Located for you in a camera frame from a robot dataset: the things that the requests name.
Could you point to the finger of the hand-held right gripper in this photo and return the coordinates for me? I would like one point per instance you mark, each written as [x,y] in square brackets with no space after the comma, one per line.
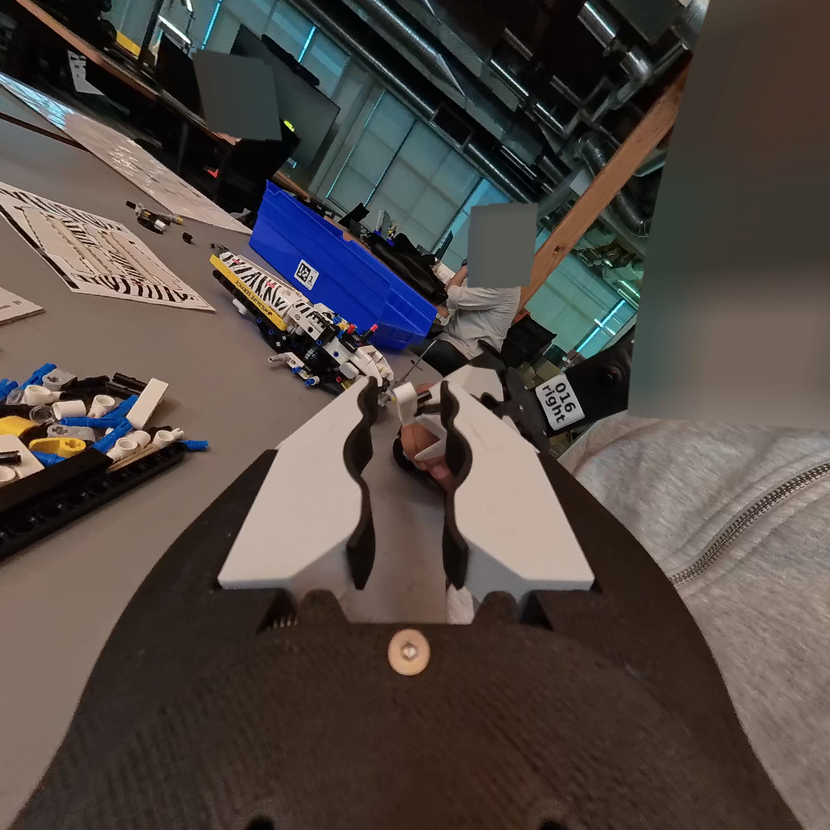
[483,381]

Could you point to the grey instruction booklet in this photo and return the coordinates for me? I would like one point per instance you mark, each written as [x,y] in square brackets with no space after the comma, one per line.
[16,305]

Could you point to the zebra striped lego vehicle model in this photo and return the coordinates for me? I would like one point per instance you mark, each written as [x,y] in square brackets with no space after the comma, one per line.
[259,285]

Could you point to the blue plastic bin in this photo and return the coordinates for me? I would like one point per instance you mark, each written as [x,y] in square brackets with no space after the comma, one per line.
[363,292]

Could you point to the black office chair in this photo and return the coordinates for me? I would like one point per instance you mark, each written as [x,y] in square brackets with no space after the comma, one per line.
[528,343]

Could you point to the person's right hand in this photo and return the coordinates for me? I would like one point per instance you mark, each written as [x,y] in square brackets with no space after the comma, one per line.
[433,470]

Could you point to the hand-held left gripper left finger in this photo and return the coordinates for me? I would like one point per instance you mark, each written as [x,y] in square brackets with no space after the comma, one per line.
[305,506]

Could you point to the wooden post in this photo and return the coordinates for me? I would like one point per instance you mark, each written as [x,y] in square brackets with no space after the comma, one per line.
[603,181]

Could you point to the long black lego beam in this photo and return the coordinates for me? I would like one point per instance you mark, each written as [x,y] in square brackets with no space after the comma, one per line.
[117,493]

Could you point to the black monitor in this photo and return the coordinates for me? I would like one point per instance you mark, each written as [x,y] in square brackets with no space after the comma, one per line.
[311,110]

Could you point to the zebra striped sticker sheet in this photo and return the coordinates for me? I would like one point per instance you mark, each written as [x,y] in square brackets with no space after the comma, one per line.
[97,253]

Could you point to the black bag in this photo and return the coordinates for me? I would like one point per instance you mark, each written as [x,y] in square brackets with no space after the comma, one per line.
[408,266]

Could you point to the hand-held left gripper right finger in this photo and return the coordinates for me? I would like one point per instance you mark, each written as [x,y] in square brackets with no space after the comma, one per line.
[519,512]

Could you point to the pile of small lego pieces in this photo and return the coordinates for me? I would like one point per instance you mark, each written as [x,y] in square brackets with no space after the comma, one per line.
[97,421]

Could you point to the white lego beam black pins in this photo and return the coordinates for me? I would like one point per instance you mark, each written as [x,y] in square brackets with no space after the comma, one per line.
[405,402]

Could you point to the large white printed sheet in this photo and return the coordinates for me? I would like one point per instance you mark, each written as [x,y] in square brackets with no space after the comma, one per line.
[149,168]

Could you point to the small lego subassembly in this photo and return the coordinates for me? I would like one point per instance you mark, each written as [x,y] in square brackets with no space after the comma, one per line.
[155,220]

